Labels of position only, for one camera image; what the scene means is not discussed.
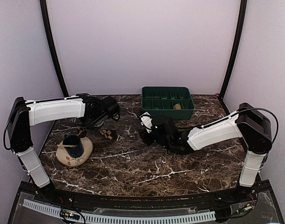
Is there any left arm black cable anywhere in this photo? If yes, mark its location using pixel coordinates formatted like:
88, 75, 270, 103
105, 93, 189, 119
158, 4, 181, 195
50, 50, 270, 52
2, 121, 12, 151

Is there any cream plate with leaf pattern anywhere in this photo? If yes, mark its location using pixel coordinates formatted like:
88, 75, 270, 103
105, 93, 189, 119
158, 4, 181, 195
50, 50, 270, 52
56, 137, 93, 167

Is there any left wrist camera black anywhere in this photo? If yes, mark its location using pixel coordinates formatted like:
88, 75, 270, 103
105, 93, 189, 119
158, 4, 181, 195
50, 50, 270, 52
101, 96, 120, 118

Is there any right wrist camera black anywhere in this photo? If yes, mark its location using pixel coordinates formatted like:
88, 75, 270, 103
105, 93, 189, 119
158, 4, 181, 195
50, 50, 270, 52
151, 114, 175, 134

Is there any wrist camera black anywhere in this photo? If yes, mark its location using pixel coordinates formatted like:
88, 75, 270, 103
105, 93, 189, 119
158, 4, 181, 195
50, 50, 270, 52
151, 114, 175, 134
101, 96, 120, 118

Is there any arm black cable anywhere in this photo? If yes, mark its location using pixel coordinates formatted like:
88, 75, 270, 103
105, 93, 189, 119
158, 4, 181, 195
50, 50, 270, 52
2, 121, 12, 151
235, 107, 279, 150

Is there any white slotted cable duct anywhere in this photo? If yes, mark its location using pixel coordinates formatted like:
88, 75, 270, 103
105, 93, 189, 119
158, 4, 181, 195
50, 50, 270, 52
22, 199, 216, 224

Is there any brown argyle sock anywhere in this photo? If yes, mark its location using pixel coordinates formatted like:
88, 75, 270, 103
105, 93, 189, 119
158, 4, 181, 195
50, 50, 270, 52
77, 127, 118, 141

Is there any right black frame post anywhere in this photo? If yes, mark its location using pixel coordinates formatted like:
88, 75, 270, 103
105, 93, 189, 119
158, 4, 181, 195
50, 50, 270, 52
219, 0, 248, 101

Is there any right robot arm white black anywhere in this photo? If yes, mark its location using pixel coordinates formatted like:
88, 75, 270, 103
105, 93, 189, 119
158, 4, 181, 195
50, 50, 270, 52
137, 103, 279, 203

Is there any tan brown sock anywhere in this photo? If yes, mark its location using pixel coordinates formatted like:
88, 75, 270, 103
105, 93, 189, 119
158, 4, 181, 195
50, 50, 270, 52
173, 103, 182, 110

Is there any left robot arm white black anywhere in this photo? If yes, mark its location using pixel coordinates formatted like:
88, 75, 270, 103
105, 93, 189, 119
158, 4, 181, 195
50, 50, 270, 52
3, 93, 120, 203

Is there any black frame post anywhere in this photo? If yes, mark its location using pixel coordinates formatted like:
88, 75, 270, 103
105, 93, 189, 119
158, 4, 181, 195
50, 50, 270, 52
39, 0, 69, 97
219, 0, 248, 101

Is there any left black frame post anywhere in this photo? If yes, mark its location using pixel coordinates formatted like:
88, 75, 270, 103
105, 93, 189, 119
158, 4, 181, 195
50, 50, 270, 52
39, 0, 69, 97

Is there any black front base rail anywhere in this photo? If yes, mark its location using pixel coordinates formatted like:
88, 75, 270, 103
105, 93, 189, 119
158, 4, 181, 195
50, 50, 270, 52
18, 182, 271, 212

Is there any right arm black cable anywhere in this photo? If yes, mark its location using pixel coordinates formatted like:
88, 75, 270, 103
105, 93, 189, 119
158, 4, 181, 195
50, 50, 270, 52
235, 107, 279, 150

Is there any green divided plastic tray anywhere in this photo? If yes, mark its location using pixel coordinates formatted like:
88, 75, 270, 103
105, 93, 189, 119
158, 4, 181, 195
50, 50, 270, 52
142, 86, 195, 119

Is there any dark blue ceramic cup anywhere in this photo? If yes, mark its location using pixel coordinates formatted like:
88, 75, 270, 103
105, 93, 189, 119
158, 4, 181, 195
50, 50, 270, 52
63, 134, 84, 158

